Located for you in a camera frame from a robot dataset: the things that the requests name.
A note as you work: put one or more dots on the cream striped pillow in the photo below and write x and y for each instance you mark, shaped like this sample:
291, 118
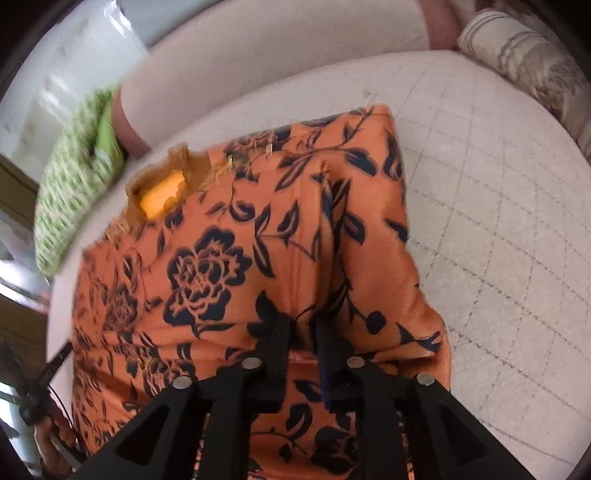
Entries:
508, 46

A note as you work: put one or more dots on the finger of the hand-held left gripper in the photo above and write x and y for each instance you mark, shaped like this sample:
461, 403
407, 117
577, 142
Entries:
34, 401

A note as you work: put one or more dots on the green patterned pillow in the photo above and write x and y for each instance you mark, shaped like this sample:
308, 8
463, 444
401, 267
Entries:
74, 184

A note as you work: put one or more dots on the person's left hand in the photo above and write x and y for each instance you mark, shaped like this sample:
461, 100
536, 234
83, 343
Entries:
51, 429

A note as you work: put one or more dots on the white quilted bed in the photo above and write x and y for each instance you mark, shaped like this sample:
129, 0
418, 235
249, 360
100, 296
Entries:
485, 230

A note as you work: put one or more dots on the brown wooden furniture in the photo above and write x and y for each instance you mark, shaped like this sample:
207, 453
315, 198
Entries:
14, 184

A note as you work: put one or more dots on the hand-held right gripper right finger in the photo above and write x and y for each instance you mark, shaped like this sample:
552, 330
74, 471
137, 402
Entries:
328, 369

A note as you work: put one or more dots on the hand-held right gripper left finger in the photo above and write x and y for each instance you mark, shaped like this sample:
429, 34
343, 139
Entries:
276, 355

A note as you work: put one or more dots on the beige padded headboard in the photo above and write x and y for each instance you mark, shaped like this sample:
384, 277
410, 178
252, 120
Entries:
277, 55

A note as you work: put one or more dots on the orange floral garment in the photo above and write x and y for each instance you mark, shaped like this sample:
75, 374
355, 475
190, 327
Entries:
221, 240

